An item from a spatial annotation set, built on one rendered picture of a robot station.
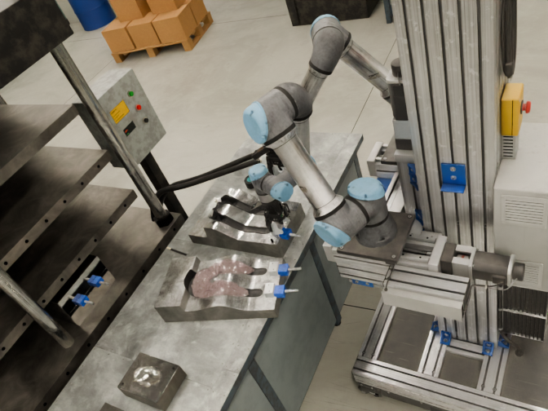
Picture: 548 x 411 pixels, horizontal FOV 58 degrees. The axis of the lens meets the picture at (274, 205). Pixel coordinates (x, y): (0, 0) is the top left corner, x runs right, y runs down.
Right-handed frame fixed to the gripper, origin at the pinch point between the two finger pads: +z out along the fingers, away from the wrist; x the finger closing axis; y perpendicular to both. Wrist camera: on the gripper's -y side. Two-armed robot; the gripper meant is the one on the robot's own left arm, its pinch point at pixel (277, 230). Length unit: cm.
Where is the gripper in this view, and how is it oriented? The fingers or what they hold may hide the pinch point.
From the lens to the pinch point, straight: 214.6
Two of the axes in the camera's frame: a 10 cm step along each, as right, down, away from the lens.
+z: 2.9, 7.1, 6.4
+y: 8.6, 1.0, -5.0
